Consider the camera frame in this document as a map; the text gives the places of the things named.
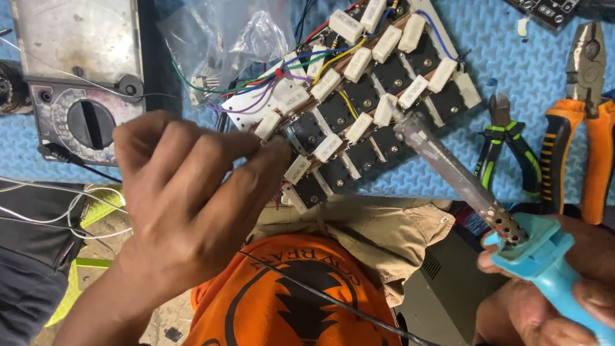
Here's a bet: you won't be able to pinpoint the person's right hand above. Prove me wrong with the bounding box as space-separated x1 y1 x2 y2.
469 208 615 346

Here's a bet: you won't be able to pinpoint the person's left hand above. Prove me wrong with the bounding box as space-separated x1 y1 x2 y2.
99 106 296 312

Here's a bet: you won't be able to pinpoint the blue handled soldering iron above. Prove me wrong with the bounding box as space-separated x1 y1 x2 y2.
373 109 615 346

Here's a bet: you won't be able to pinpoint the grey metal vented casing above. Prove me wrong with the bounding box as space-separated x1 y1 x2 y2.
390 226 503 346

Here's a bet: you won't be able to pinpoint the green black side cutters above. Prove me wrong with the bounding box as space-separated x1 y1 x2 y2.
472 91 550 200

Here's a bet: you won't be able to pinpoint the person's khaki trousers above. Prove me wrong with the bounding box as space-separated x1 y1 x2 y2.
244 182 459 314

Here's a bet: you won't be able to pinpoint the blue foam mat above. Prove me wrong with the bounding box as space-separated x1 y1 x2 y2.
0 0 615 238

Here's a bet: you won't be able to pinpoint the green printed circuit board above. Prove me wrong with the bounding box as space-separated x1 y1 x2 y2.
488 0 582 32

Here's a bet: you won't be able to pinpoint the rows of black power transistors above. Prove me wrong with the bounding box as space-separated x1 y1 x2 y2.
280 22 473 221

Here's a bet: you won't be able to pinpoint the person's orange printed shirt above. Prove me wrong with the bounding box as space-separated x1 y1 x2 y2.
173 222 455 346

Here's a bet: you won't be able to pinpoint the rows of white ceramic resistors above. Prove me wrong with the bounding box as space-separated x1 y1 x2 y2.
248 0 491 202

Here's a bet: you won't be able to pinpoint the amplifier circuit board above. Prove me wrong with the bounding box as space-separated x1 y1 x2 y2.
210 0 491 230

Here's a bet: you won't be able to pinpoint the clear plastic bag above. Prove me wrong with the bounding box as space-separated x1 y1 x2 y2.
149 0 301 118

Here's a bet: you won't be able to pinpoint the small transistor with metal legs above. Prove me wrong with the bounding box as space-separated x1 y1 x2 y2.
189 72 222 95

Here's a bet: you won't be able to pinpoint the neon yellow fabric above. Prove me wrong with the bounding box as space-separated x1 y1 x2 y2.
44 182 130 335

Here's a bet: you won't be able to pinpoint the black test lead plug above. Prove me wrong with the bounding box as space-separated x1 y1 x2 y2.
35 141 127 185

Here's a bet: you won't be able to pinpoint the analog multimeter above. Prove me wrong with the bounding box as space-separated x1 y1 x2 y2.
0 0 160 171

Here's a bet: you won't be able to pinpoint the orange handled combination pliers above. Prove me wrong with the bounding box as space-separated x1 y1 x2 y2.
534 17 615 227

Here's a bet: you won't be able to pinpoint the black power cord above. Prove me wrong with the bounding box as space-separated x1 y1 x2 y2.
230 250 615 346

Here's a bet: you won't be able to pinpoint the short blue wire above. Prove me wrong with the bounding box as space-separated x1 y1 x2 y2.
410 8 471 63

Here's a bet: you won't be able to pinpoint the short yellow wire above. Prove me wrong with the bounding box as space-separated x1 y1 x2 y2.
335 89 361 120

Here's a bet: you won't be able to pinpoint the white metal rail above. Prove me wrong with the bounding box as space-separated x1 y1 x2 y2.
392 0 471 62

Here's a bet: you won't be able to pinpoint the long yellow wire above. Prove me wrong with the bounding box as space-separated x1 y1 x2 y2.
312 34 368 88

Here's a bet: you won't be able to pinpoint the red wire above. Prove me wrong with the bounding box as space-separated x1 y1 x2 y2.
281 0 387 53

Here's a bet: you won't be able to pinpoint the purple wire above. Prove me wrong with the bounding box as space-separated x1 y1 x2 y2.
207 63 315 123

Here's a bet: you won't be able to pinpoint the long blue wire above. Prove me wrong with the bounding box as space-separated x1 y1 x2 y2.
293 0 370 52

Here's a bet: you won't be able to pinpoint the long green wire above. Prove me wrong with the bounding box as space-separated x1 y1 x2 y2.
169 32 347 108

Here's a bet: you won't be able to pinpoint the white cable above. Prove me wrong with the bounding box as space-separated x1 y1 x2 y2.
0 157 139 245

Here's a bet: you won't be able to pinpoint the thin silver solder wire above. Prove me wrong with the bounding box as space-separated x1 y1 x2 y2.
0 23 185 102

